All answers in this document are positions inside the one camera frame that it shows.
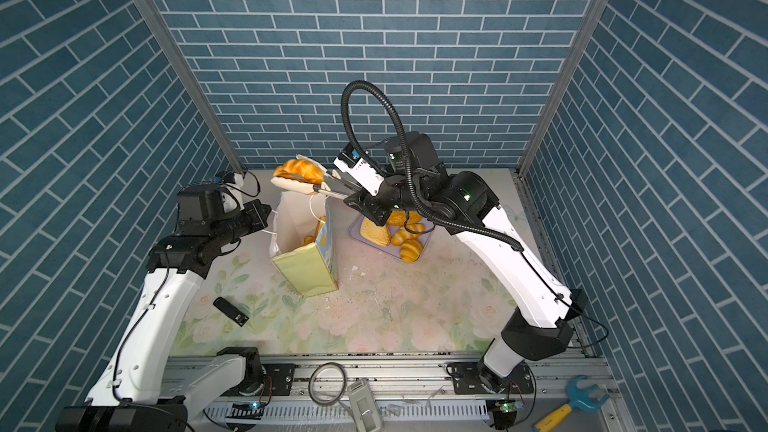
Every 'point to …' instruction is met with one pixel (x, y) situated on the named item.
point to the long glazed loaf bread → (308, 240)
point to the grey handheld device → (365, 411)
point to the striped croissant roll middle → (403, 233)
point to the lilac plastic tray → (395, 250)
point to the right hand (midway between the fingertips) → (347, 188)
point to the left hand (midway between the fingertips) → (273, 205)
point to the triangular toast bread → (378, 235)
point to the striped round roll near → (411, 250)
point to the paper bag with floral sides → (302, 243)
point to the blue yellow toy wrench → (585, 399)
